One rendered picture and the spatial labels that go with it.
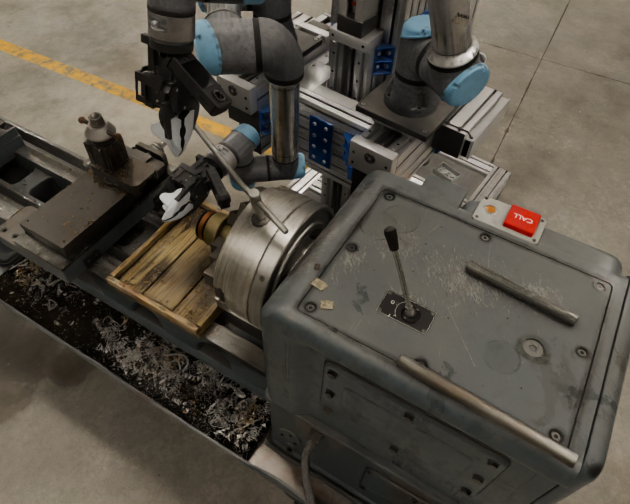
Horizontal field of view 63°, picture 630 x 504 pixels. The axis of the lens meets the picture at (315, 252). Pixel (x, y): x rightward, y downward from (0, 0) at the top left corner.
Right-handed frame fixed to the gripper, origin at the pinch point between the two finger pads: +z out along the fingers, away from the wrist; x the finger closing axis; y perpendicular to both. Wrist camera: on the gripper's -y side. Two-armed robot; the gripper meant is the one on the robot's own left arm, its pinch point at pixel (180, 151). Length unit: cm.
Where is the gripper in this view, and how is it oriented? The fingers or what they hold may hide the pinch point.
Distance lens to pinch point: 101.0
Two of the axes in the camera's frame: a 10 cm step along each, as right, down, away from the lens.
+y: -8.6, -4.2, 3.0
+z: -1.7, 7.7, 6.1
